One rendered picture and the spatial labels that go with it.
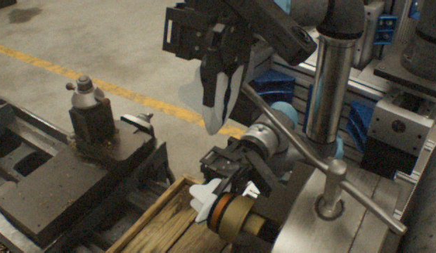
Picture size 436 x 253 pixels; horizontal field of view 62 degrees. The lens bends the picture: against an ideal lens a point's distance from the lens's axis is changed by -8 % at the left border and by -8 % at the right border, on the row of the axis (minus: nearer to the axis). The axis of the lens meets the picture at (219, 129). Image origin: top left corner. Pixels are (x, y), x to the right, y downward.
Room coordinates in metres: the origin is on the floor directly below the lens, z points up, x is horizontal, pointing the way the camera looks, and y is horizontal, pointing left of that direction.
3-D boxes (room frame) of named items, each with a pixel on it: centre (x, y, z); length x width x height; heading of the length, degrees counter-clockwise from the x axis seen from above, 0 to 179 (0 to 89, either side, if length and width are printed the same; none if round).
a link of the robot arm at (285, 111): (0.68, -0.12, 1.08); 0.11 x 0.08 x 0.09; 146
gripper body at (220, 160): (0.55, -0.03, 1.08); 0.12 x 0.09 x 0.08; 146
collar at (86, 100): (0.73, 0.30, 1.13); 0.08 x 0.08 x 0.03
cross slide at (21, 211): (0.68, 0.34, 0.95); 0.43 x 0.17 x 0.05; 148
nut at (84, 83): (0.73, 0.30, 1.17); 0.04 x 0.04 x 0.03
